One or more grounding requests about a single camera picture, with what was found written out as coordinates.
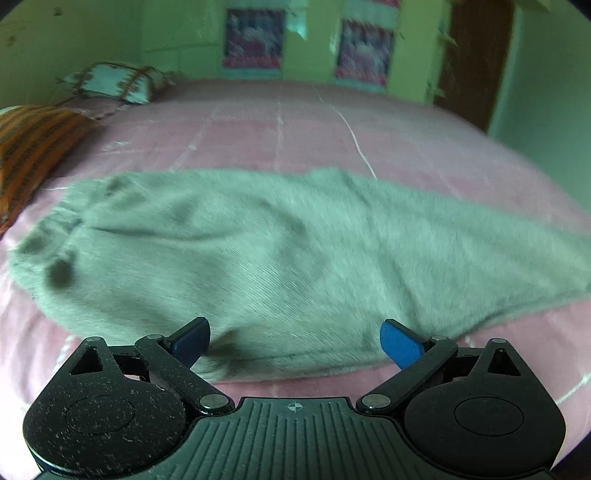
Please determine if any pink bed sheet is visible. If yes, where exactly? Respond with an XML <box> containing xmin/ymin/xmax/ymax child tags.
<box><xmin>0</xmin><ymin>76</ymin><xmax>591</xmax><ymax>480</ymax></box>

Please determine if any orange patterned pillow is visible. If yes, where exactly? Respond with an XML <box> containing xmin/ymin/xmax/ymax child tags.
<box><xmin>0</xmin><ymin>104</ymin><xmax>95</xmax><ymax>236</ymax></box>

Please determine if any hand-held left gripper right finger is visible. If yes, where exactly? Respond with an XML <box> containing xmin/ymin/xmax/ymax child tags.
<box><xmin>355</xmin><ymin>319</ymin><xmax>539</xmax><ymax>412</ymax></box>

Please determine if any brown wooden door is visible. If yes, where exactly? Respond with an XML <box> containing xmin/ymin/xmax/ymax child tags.
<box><xmin>436</xmin><ymin>0</ymin><xmax>515</xmax><ymax>132</ymax></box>

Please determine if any wall poster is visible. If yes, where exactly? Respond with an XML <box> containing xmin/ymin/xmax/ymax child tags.
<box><xmin>223</xmin><ymin>8</ymin><xmax>287</xmax><ymax>70</ymax></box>
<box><xmin>334</xmin><ymin>17</ymin><xmax>396</xmax><ymax>86</ymax></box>

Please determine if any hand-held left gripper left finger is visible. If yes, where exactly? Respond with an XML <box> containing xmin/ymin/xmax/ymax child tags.
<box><xmin>59</xmin><ymin>316</ymin><xmax>235</xmax><ymax>415</ymax></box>

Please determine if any white patterned pillow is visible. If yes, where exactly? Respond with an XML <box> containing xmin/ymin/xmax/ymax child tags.
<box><xmin>58</xmin><ymin>62</ymin><xmax>176</xmax><ymax>106</ymax></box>

